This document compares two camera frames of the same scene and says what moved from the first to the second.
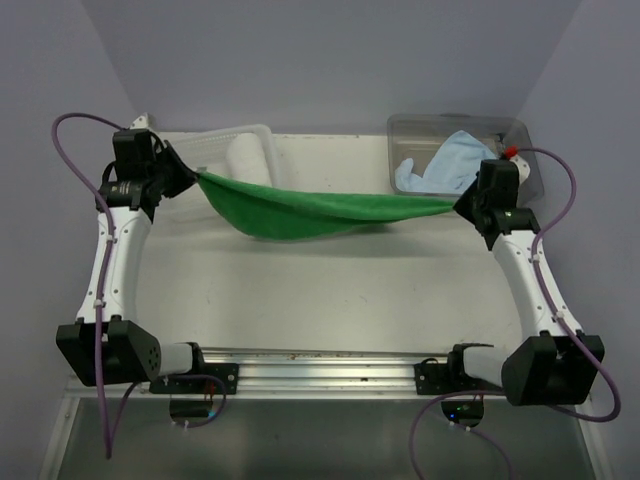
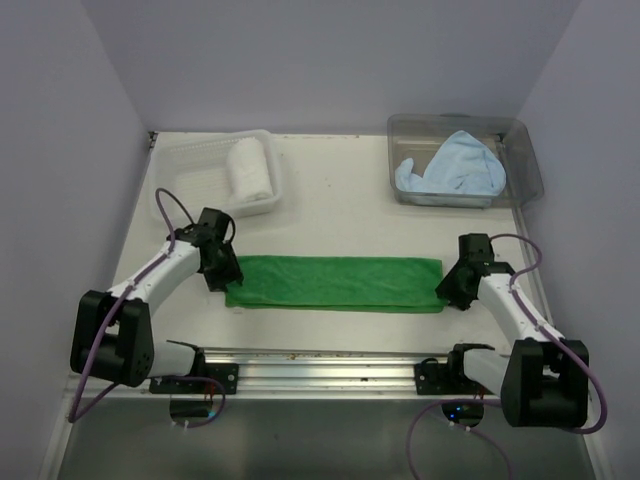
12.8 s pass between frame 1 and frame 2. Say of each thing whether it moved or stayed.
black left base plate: stayed
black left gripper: moved
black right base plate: stayed
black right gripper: moved
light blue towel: stayed
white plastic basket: moved
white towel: stayed
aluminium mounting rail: stayed
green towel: moved
